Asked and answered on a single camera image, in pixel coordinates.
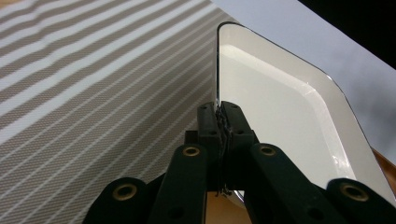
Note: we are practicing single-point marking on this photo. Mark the orange wooden tray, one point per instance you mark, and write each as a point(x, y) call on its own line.
point(224, 211)

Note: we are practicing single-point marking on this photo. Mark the white square plate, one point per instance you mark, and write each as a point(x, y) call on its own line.
point(274, 102)

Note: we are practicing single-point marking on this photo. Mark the striped woven placemat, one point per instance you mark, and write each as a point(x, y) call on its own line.
point(93, 93)

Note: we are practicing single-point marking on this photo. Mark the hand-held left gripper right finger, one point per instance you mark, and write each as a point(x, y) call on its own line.
point(238, 130)

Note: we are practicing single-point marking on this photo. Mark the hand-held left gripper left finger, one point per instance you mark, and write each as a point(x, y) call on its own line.
point(209, 130)

